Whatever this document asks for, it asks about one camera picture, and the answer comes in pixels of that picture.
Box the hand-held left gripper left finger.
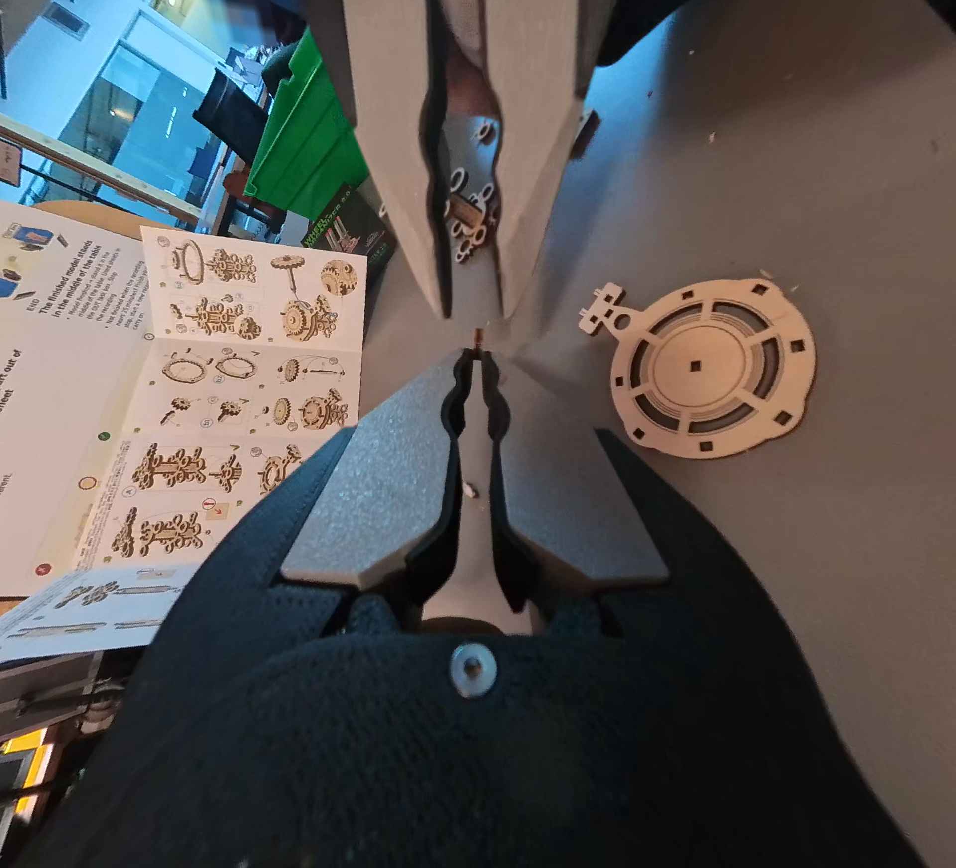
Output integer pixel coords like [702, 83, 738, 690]
[278, 351, 475, 611]

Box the wooden ring tower model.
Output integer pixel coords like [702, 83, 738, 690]
[446, 120, 500, 265]

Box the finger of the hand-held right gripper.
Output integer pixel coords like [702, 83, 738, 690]
[477, 0, 587, 321]
[338, 0, 457, 321]

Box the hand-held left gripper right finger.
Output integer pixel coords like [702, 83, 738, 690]
[480, 351, 671, 614]

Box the round slotted wooden disc part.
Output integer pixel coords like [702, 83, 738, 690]
[577, 275, 817, 460]

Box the dark product box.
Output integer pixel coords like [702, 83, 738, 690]
[299, 188, 393, 286]

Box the white text sheet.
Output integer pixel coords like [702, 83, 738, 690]
[0, 202, 146, 596]

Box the large green plastic bin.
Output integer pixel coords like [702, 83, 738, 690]
[245, 27, 389, 219]

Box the black office chair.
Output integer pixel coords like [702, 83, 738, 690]
[193, 67, 270, 163]

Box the folded assembly instruction sheet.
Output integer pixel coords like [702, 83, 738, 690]
[0, 226, 368, 663]

